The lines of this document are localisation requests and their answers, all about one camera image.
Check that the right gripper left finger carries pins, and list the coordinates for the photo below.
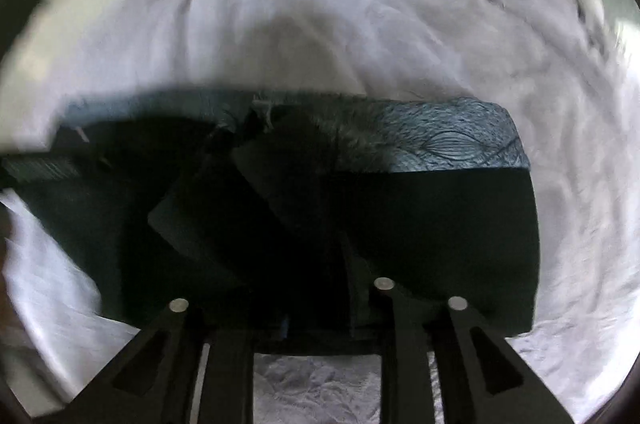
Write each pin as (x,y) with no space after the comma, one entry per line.
(179,370)

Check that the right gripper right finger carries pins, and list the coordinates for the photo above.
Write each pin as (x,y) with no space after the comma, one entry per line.
(481,378)

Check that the dark patterned pants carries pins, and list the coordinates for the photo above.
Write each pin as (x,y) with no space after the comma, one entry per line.
(277,210)

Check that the lavender plush blanket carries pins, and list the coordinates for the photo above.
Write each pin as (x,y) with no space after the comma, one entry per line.
(576,108)

